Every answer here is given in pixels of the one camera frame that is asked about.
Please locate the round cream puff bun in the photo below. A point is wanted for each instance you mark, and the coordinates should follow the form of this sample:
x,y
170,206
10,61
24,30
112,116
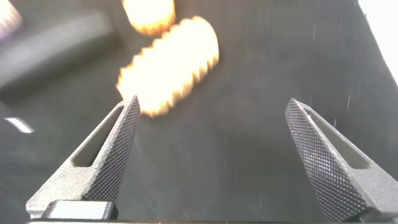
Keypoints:
x,y
149,15

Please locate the ridged long bread loaf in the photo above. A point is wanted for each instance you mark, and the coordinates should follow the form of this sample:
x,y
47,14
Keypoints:
x,y
168,68

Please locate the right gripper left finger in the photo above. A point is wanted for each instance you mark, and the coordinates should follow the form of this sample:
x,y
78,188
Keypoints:
x,y
62,183

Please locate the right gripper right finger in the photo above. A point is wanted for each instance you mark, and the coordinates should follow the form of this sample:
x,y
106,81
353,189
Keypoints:
x,y
329,174

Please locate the black glasses case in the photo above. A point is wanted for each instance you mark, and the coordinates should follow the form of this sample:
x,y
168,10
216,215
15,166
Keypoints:
x,y
56,46

